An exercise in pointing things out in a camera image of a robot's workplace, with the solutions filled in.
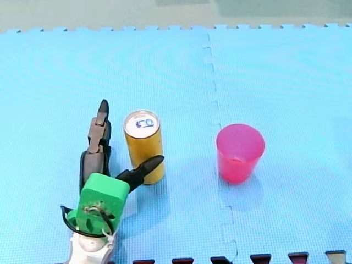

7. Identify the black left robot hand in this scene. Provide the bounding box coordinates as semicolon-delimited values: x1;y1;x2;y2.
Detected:
79;99;165;199

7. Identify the yellow drink can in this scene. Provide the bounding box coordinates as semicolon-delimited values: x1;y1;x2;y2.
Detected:
123;109;166;186

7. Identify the pink plastic cup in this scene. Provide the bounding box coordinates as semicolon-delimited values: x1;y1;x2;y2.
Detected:
216;123;266;185

